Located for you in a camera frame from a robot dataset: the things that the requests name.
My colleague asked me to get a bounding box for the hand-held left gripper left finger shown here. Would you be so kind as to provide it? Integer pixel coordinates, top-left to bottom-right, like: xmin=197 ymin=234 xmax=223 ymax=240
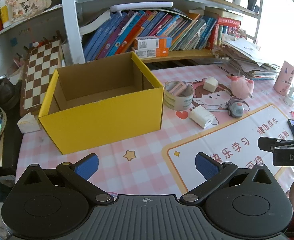
xmin=19 ymin=153 xmax=115 ymax=206

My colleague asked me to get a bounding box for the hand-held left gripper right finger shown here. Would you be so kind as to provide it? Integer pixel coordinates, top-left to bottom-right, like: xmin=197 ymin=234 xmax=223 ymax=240
xmin=179 ymin=152 xmax=277 ymax=206

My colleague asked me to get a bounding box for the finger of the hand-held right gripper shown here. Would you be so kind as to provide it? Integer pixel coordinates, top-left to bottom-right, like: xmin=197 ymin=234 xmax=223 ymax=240
xmin=258 ymin=136 xmax=294 ymax=151
xmin=273 ymin=145 xmax=294 ymax=167

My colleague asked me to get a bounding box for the yellow cardboard box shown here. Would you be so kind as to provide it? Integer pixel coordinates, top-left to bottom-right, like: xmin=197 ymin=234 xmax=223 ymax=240
xmin=38 ymin=51 xmax=165 ymax=155

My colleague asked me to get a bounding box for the grey toy car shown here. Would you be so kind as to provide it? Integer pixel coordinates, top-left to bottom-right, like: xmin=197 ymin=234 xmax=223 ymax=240
xmin=226 ymin=96 xmax=245 ymax=118

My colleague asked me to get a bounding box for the clear tape roll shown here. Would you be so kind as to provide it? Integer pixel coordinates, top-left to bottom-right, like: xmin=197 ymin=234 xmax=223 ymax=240
xmin=164 ymin=81 xmax=194 ymax=111

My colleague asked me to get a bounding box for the pink plush toy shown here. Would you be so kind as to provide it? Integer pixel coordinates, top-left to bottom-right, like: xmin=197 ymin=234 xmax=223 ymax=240
xmin=227 ymin=74 xmax=255 ymax=100

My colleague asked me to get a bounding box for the small white bottle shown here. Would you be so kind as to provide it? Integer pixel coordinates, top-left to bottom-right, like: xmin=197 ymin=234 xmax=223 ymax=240
xmin=285 ymin=85 xmax=294 ymax=106

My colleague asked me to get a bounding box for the pink checkered desk mat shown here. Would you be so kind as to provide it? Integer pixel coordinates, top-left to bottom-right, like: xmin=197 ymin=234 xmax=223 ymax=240
xmin=17 ymin=64 xmax=294 ymax=205

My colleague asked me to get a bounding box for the pink printed cup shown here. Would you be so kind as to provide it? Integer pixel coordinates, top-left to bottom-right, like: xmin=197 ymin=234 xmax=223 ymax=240
xmin=273 ymin=60 xmax=294 ymax=94

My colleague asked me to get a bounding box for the white tissue box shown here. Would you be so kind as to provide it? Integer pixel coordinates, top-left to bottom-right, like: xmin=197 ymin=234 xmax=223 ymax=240
xmin=17 ymin=112 xmax=41 ymax=133

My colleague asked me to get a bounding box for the white foam block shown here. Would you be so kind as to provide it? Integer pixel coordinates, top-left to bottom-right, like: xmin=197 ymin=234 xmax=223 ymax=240
xmin=203 ymin=77 xmax=219 ymax=92

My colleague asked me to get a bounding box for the small pink stapler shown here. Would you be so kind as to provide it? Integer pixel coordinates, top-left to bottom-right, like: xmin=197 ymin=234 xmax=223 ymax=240
xmin=166 ymin=82 xmax=187 ymax=97

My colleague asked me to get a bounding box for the pile of papers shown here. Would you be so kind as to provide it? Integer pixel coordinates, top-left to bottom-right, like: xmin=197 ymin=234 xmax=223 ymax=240
xmin=213 ymin=37 xmax=281 ymax=80

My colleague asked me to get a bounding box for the brown white chessboard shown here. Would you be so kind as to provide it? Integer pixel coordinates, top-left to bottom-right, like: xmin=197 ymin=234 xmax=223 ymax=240
xmin=20 ymin=40 xmax=64 ymax=117

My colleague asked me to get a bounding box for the dark brown object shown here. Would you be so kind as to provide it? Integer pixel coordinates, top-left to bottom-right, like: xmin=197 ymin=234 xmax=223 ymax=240
xmin=0 ymin=76 xmax=16 ymax=110

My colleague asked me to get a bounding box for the orange white carton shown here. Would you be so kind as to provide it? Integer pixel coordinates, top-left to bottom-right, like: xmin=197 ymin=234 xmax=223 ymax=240
xmin=134 ymin=35 xmax=172 ymax=50
xmin=134 ymin=47 xmax=169 ymax=58

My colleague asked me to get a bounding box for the row of colourful books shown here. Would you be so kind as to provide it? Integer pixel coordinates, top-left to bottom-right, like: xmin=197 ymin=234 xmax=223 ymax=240
xmin=83 ymin=9 xmax=243 ymax=62

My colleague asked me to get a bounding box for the small black cube holder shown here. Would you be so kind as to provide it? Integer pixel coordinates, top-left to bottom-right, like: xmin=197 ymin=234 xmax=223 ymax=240
xmin=247 ymin=0 xmax=259 ymax=12

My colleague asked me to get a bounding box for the thick dark-covered book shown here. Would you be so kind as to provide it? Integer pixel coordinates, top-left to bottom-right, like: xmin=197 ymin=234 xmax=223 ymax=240
xmin=79 ymin=9 xmax=111 ymax=34

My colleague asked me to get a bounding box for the white flat board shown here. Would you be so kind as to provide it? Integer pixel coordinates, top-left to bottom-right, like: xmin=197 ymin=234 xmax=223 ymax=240
xmin=110 ymin=2 xmax=174 ymax=12

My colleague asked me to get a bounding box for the yellow white mug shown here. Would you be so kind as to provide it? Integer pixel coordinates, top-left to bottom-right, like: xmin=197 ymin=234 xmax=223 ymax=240
xmin=0 ymin=0 xmax=14 ymax=28

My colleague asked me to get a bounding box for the rabbit decor plaque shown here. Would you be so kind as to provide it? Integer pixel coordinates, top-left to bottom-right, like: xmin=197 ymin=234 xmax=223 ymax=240
xmin=8 ymin=0 xmax=52 ymax=22

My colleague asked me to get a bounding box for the white bookshelf frame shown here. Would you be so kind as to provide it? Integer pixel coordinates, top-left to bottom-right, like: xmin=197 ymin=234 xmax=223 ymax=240
xmin=59 ymin=0 xmax=266 ymax=67

